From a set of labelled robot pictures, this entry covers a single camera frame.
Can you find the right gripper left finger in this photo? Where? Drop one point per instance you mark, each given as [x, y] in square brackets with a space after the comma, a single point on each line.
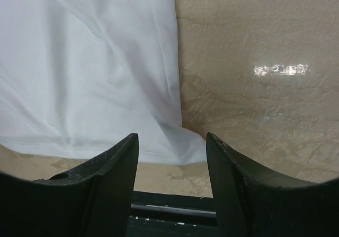
[91, 199]

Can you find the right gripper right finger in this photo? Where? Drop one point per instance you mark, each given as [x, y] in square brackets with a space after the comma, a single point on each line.
[254, 200]

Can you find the white shirt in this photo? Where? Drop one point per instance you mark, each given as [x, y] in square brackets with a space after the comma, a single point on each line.
[77, 76]

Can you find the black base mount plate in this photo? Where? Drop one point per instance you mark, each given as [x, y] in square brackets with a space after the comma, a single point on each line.
[154, 214]

